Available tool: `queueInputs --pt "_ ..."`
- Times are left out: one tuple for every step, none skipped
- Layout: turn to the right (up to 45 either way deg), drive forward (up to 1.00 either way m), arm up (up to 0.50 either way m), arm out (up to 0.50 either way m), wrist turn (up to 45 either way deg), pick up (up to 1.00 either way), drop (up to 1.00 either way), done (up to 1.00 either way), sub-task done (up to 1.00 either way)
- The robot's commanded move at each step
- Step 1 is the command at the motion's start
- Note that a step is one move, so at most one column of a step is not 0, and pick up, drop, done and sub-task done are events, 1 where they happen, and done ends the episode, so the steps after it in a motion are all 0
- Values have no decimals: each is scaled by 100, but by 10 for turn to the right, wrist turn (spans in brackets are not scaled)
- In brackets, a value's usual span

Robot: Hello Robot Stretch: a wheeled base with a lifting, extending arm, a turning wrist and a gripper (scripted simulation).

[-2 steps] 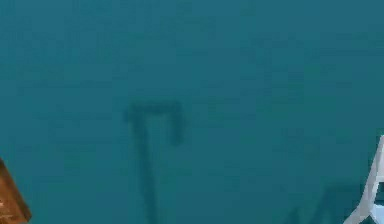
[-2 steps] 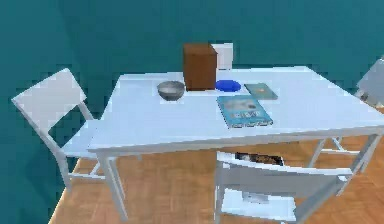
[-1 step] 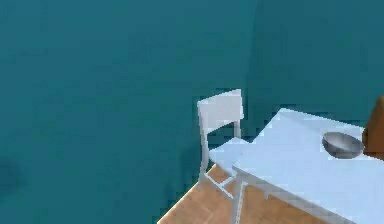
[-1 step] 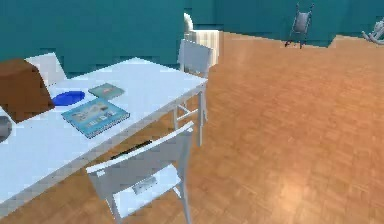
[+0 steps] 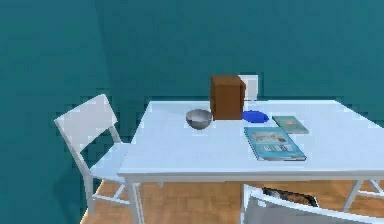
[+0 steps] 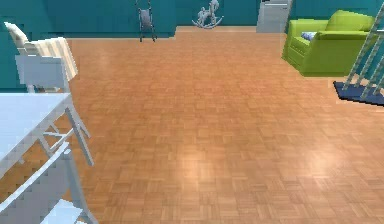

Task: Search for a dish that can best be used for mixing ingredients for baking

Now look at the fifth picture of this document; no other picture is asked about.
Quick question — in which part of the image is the white table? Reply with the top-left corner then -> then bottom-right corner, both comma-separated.
117,98 -> 384,224

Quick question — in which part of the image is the blue plate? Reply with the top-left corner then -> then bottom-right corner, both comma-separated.
241,109 -> 270,124

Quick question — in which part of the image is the grey metal bowl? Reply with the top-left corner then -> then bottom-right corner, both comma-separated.
185,108 -> 213,131

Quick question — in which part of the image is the dark patterned floor cloth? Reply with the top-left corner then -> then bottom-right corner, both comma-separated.
261,186 -> 319,207

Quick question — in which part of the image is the large blue book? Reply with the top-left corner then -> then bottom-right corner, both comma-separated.
243,126 -> 308,162

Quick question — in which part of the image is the small teal book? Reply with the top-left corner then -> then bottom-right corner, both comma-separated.
271,115 -> 310,135

